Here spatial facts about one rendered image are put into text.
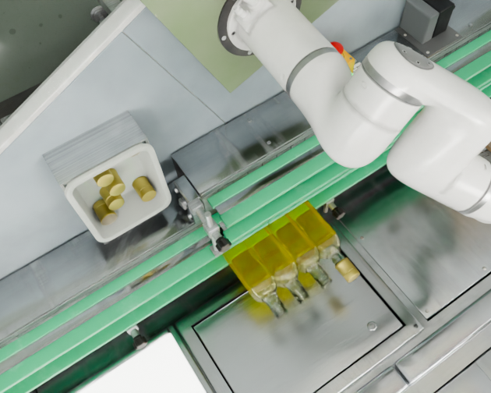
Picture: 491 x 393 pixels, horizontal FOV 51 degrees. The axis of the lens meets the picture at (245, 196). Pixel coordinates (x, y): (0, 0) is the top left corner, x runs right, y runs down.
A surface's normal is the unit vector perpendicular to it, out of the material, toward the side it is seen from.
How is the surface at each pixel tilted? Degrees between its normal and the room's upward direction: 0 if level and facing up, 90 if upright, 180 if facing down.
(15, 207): 0
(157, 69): 0
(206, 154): 90
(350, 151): 54
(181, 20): 4
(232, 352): 90
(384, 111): 46
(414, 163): 79
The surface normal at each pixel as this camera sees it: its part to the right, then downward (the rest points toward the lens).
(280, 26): -0.30, -0.35
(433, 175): -0.13, 0.69
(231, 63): 0.50, 0.73
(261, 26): -0.63, -0.06
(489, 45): -0.06, -0.51
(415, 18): -0.83, 0.51
